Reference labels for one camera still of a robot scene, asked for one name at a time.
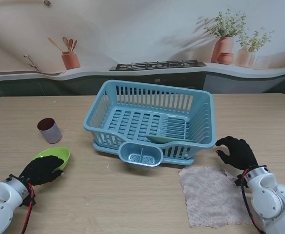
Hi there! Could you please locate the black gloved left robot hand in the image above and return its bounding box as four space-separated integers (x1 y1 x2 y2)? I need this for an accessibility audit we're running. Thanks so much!
18 156 64 187

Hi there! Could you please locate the blue cutlery holder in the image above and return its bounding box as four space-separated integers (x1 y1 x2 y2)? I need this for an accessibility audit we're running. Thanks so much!
119 142 163 168

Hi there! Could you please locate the red black right arm cable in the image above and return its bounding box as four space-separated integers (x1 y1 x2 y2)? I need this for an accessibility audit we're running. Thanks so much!
240 170 265 234

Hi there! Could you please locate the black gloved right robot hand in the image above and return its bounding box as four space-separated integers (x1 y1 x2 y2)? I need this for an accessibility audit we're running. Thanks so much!
215 136 259 171

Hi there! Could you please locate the pinkish beige cleaning cloth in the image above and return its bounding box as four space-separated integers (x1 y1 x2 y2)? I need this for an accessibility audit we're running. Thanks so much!
178 166 254 229

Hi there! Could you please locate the lime green bowl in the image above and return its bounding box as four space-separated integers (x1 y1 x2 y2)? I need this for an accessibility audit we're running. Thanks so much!
32 146 71 171

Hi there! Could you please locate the blue plastic dish rack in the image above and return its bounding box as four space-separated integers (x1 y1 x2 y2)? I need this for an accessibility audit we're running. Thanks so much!
82 79 218 161

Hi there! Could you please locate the red black arm cable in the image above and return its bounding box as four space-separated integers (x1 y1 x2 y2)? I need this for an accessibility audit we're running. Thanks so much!
240 170 265 234
20 182 35 234

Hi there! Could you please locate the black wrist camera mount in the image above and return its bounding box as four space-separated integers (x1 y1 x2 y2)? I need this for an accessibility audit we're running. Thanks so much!
234 174 247 188
19 195 37 208

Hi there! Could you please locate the purple cup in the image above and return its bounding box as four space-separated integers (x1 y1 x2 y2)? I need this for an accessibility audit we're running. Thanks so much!
37 117 61 144

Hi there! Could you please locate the pale green plate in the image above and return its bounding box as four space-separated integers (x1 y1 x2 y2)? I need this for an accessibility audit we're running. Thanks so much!
145 135 195 144

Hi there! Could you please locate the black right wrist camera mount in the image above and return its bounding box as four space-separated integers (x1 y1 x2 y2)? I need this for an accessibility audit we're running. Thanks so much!
234 174 247 188

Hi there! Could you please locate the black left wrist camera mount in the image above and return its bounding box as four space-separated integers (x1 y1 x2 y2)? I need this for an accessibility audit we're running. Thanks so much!
19 195 37 208

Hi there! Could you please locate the red black left arm cable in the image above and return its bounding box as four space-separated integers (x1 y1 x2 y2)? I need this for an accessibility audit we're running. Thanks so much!
20 182 35 234

